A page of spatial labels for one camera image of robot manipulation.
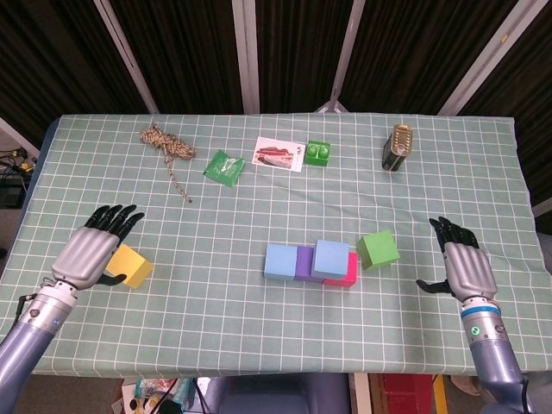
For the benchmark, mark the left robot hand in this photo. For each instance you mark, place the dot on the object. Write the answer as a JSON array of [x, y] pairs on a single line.
[[86, 259]]

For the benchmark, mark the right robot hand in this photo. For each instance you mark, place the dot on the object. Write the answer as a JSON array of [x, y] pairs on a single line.
[[470, 271]]

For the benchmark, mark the yellow foam cube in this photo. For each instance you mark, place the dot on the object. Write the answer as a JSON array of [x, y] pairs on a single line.
[[138, 269]]

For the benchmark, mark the green foam cube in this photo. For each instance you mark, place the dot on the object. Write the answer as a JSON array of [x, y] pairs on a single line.
[[377, 250]]

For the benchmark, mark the steel blue foam cube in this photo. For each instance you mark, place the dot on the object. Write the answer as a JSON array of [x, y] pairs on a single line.
[[330, 259]]

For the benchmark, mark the purple foam cube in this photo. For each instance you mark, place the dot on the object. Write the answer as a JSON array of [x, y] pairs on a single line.
[[307, 261]]

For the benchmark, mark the light blue foam cube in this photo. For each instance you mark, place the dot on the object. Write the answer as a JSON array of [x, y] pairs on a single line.
[[279, 261]]

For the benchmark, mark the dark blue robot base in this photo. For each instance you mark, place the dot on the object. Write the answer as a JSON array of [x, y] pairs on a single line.
[[302, 397]]

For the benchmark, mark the black electronic box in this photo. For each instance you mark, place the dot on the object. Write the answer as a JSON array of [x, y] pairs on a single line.
[[8, 194]]

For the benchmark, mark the pink foam cube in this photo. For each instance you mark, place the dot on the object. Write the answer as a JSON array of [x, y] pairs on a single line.
[[351, 271]]

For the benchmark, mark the yellow vertical bar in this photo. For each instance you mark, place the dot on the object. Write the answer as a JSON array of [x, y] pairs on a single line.
[[440, 394]]

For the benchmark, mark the green checked tablecloth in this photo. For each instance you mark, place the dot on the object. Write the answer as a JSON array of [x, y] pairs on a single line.
[[215, 215]]

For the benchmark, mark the red box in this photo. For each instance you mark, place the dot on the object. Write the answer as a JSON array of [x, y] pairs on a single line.
[[405, 394]]

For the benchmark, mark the pile of colourful packages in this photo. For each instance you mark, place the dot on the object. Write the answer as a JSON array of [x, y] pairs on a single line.
[[146, 388]]

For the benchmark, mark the white table leg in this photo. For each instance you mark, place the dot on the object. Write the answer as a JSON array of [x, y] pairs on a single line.
[[362, 394]]

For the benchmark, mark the green foil sachet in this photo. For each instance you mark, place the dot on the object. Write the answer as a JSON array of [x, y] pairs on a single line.
[[224, 168]]

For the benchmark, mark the green toy brick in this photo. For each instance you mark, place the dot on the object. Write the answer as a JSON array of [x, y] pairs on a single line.
[[317, 156]]

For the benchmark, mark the white picture card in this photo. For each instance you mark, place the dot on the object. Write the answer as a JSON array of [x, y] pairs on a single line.
[[276, 154]]

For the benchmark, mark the dark pleated curtain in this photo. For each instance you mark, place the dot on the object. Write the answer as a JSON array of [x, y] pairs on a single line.
[[194, 52]]

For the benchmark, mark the white metal frame post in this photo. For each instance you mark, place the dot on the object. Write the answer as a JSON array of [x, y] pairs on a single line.
[[345, 56], [125, 56], [487, 56], [246, 56]]

